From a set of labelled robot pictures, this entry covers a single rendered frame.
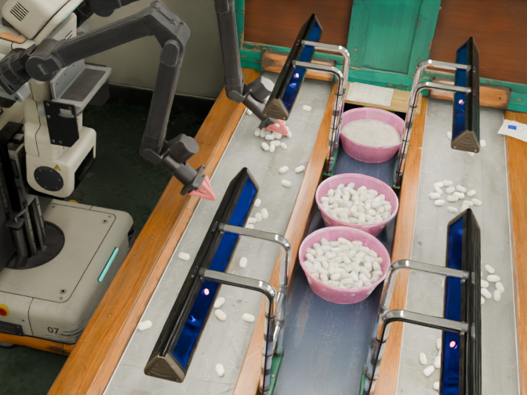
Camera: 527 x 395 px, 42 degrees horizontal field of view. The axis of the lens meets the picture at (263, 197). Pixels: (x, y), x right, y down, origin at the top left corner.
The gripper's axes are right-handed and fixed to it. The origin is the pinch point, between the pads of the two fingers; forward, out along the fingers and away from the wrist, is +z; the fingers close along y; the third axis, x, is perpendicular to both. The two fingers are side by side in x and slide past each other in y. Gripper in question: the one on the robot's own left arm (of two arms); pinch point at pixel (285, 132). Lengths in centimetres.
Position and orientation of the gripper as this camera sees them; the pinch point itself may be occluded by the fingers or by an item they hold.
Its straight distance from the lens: 251.8
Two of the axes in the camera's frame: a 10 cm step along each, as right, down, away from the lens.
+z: 7.2, 6.4, 2.7
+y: 2.5, -6.0, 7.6
